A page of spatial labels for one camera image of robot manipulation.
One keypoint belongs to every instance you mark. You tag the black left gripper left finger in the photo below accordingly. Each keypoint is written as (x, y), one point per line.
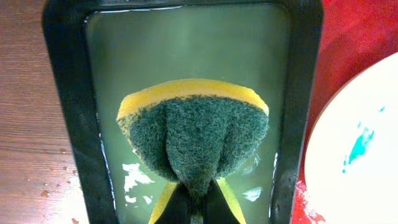
(179, 208)

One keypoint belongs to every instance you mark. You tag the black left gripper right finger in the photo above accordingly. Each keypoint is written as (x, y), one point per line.
(215, 207)

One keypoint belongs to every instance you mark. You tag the yellow green sponge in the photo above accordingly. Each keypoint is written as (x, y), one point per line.
(194, 133)

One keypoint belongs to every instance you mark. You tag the white plate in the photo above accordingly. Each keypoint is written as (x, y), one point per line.
(351, 157)

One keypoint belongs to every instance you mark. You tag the dark green water tray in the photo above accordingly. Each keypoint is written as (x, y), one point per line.
(102, 51)

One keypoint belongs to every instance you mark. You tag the red plastic tray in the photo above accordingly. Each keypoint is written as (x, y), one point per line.
(356, 35)

